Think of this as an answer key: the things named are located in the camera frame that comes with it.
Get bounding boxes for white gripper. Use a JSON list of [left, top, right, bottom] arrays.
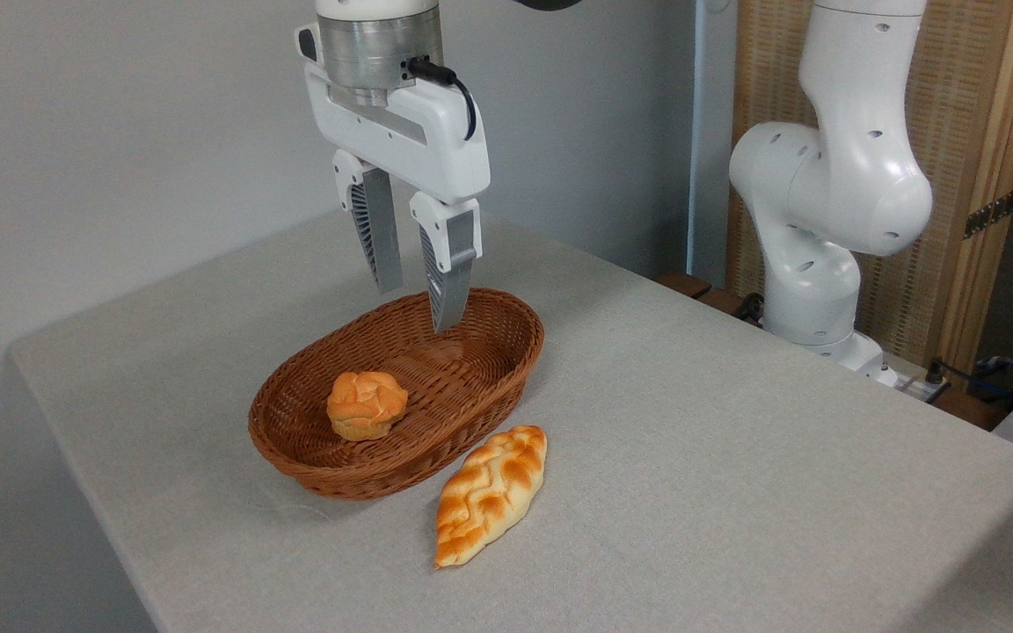
[[295, 23, 492, 334]]

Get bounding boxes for round orange bread roll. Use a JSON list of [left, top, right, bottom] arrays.
[[326, 370, 410, 442]]

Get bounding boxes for braided golden bread loaf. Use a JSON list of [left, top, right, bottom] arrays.
[[433, 425, 550, 570]]

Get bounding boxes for brown wicker basket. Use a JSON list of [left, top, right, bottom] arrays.
[[248, 287, 546, 502]]

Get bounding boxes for dark wooden base board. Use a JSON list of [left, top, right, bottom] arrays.
[[654, 271, 766, 326]]

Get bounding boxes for grey tablecloth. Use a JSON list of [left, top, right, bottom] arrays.
[[7, 207, 1013, 633]]

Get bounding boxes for wooden woven folding screen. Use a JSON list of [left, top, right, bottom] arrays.
[[725, 0, 1013, 381]]

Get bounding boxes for metal screen hinge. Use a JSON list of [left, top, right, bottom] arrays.
[[963, 188, 1013, 241]]

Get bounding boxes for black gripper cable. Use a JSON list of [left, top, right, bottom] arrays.
[[406, 56, 479, 142]]

